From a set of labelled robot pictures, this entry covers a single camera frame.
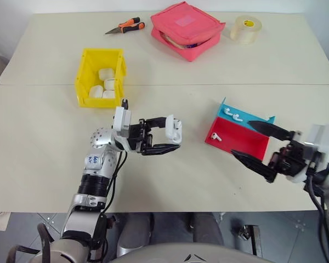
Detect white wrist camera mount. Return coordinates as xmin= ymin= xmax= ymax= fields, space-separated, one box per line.
xmin=112 ymin=99 xmax=133 ymax=138
xmin=303 ymin=123 xmax=329 ymax=168

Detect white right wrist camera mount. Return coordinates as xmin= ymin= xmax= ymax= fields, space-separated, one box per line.
xmin=303 ymin=123 xmax=329 ymax=168

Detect clear tape roll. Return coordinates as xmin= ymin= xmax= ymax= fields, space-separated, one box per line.
xmin=230 ymin=14 xmax=263 ymax=45

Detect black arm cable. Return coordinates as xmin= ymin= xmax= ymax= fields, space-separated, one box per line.
xmin=303 ymin=164 xmax=329 ymax=263
xmin=99 ymin=150 xmax=127 ymax=215

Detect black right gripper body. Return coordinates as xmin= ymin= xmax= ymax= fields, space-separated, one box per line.
xmin=268 ymin=138 xmax=316 ymax=178

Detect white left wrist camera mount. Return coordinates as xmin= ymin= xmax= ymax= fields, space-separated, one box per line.
xmin=112 ymin=99 xmax=133 ymax=138

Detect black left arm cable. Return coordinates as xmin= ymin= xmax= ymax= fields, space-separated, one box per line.
xmin=99 ymin=150 xmax=127 ymax=215

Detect orange black needle-nose pliers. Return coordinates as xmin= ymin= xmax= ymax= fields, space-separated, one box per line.
xmin=104 ymin=16 xmax=147 ymax=36

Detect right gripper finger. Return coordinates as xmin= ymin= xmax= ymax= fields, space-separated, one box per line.
xmin=230 ymin=149 xmax=278 ymax=184
xmin=247 ymin=120 xmax=303 ymax=141

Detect yellow plastic bin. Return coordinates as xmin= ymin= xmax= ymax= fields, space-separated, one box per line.
xmin=74 ymin=48 xmax=128 ymax=108

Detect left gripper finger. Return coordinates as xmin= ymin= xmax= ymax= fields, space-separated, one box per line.
xmin=145 ymin=117 xmax=168 ymax=130
xmin=141 ymin=144 xmax=181 ymax=157

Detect pink fabric zip pouch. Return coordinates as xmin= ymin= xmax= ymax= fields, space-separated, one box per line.
xmin=150 ymin=1 xmax=226 ymax=63

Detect silver robot torso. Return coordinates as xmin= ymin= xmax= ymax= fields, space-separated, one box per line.
xmin=109 ymin=243 xmax=267 ymax=263

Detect blue plastic tray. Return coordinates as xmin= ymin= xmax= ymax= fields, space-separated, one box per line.
xmin=216 ymin=96 xmax=276 ymax=133

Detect metal bracket under table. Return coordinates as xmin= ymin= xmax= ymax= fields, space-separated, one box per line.
xmin=236 ymin=224 xmax=262 ymax=258

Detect red plastic tray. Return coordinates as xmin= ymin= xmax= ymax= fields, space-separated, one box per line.
xmin=204 ymin=116 xmax=271 ymax=162

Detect brown curved cable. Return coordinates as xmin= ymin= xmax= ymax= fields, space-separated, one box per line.
xmin=6 ymin=222 xmax=56 ymax=263

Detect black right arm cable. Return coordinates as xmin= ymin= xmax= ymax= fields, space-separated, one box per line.
xmin=303 ymin=164 xmax=329 ymax=263

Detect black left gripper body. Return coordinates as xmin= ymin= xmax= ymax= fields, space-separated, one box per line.
xmin=127 ymin=119 xmax=155 ymax=156

